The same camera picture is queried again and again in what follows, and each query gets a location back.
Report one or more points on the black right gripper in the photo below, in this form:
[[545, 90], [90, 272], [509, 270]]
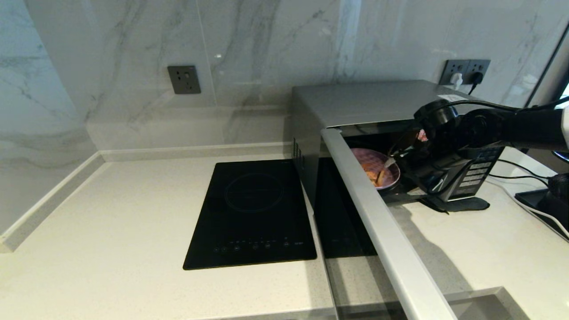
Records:
[[431, 171]]

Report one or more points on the fried chicken piece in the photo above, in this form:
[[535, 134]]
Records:
[[372, 171]]

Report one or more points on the purple plate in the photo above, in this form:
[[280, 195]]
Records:
[[369, 158]]

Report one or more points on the dark glass microwave door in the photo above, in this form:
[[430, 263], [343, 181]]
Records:
[[382, 240]]

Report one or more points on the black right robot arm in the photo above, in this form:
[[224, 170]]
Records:
[[511, 129]]

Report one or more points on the black pad under microwave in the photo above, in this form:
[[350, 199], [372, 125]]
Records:
[[466, 204]]

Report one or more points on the white paper sheet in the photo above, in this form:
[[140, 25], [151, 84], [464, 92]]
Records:
[[450, 97]]

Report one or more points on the white power plug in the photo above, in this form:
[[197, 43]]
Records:
[[456, 80]]

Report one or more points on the black power plug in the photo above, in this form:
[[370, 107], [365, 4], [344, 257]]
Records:
[[476, 78]]

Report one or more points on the black flat appliance base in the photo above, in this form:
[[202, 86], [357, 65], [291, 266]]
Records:
[[530, 198]]

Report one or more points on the black induction cooktop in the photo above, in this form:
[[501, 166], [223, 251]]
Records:
[[249, 213]]

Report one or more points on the grey cabinet front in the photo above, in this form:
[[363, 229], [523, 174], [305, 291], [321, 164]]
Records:
[[482, 309]]

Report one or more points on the grey double wall socket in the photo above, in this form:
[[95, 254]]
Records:
[[462, 66]]

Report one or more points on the dark window frame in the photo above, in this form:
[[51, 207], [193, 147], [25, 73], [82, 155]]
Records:
[[544, 89]]

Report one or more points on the grey single wall socket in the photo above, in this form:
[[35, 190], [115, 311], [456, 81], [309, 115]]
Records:
[[184, 80]]

